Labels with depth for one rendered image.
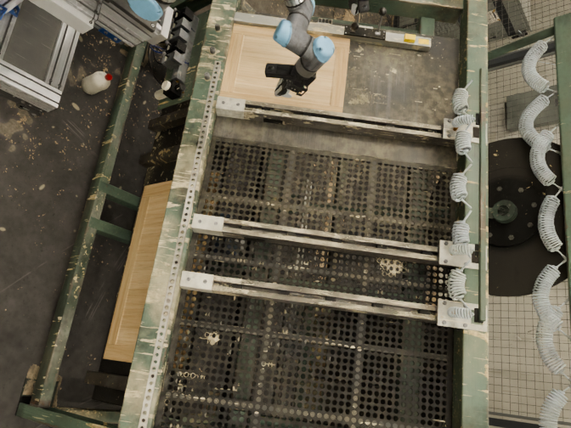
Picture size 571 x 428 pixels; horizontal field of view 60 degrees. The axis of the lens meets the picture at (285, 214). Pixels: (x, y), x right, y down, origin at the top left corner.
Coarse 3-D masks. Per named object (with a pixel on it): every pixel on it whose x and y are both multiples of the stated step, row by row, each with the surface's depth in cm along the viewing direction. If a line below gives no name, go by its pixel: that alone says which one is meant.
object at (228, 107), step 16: (224, 112) 219; (240, 112) 217; (256, 112) 216; (272, 112) 216; (288, 112) 219; (304, 112) 217; (320, 112) 217; (336, 112) 217; (320, 128) 221; (336, 128) 219; (352, 128) 218; (368, 128) 216; (384, 128) 216; (400, 128) 216; (416, 128) 218; (432, 128) 217; (448, 128) 213; (464, 128) 213; (448, 144) 220
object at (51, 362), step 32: (192, 0) 267; (128, 64) 276; (128, 96) 270; (160, 128) 273; (160, 160) 260; (96, 192) 249; (256, 192) 275; (64, 288) 236; (64, 320) 229; (192, 352) 205; (96, 384) 226; (32, 416) 216; (64, 416) 202; (96, 416) 238
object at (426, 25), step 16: (416, 32) 248; (432, 32) 246; (272, 160) 220; (272, 176) 218; (272, 208) 213; (416, 240) 211; (416, 272) 207; (352, 288) 205; (256, 320) 198; (400, 320) 206; (240, 368) 192; (240, 384) 190; (416, 384) 192; (416, 400) 190; (272, 416) 190; (416, 416) 189
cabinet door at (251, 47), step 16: (240, 32) 235; (256, 32) 236; (272, 32) 236; (240, 48) 232; (256, 48) 233; (272, 48) 233; (336, 48) 234; (240, 64) 230; (256, 64) 230; (288, 64) 231; (336, 64) 232; (224, 80) 226; (240, 80) 227; (256, 80) 227; (272, 80) 228; (320, 80) 229; (336, 80) 229; (224, 96) 224; (240, 96) 224; (256, 96) 224; (272, 96) 225; (304, 96) 226; (320, 96) 226; (336, 96) 226
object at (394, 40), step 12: (240, 24) 237; (252, 24) 236; (264, 24) 235; (276, 24) 235; (312, 24) 236; (324, 24) 236; (336, 36) 236; (348, 36) 235; (396, 36) 236; (408, 48) 238; (420, 48) 237
